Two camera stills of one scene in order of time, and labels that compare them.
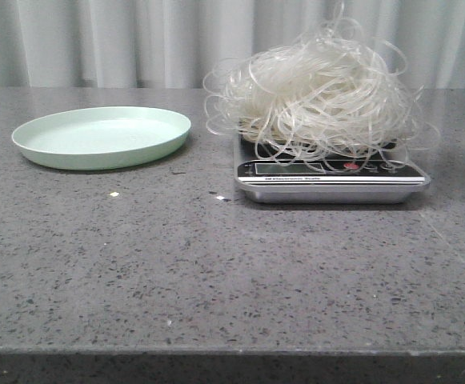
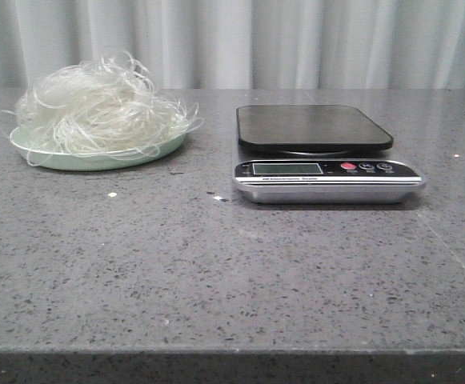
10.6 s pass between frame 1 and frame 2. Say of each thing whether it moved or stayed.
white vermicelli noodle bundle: moved
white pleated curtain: stayed
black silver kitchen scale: stayed
